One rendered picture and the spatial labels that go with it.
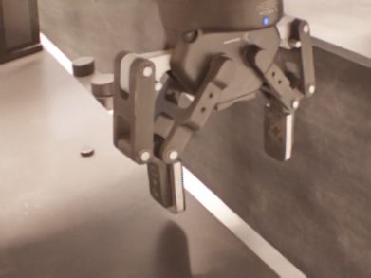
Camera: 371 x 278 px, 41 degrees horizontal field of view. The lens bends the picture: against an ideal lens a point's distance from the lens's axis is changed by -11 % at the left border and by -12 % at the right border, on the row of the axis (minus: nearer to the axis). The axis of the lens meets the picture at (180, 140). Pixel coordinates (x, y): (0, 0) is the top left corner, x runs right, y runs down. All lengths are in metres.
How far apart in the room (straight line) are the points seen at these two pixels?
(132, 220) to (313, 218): 0.45
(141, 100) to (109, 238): 0.10
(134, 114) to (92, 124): 0.19
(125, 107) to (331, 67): 0.39
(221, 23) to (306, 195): 0.50
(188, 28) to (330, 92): 0.39
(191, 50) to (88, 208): 0.13
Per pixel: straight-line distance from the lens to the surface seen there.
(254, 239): 0.39
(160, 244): 0.33
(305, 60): 0.37
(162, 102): 0.32
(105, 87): 0.55
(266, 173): 0.80
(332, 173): 0.70
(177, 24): 0.29
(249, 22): 0.29
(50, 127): 0.49
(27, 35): 0.71
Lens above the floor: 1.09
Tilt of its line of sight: 29 degrees down
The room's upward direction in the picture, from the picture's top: 4 degrees counter-clockwise
